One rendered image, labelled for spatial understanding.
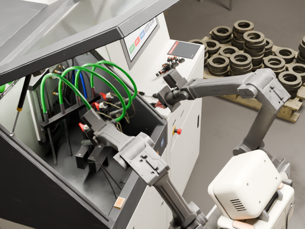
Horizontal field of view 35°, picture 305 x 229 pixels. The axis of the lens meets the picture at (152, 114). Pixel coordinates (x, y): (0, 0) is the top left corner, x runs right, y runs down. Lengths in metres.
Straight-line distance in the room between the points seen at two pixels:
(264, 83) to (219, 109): 2.48
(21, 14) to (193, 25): 3.10
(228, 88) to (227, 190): 0.34
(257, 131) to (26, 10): 1.19
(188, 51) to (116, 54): 0.63
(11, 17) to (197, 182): 1.79
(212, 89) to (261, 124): 0.21
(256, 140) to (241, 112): 2.25
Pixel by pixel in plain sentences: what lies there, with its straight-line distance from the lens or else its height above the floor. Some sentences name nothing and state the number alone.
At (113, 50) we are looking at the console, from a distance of 2.36.
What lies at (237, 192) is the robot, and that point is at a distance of 1.56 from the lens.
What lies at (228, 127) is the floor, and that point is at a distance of 3.86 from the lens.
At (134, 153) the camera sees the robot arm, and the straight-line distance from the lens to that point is 1.32.
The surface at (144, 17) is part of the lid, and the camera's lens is 1.32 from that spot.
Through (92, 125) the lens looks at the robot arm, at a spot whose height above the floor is 1.40.
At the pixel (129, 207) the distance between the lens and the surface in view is 2.14.
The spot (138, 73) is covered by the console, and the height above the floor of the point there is 1.04.
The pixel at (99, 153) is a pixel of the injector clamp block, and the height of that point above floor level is 0.98.
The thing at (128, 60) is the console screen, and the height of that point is 1.16.
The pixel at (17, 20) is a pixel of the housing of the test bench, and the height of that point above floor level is 1.50.
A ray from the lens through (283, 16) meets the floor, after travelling 5.44.
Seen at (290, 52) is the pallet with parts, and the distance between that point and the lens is 4.48.
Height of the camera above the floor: 2.52
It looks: 40 degrees down
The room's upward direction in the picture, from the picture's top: 2 degrees counter-clockwise
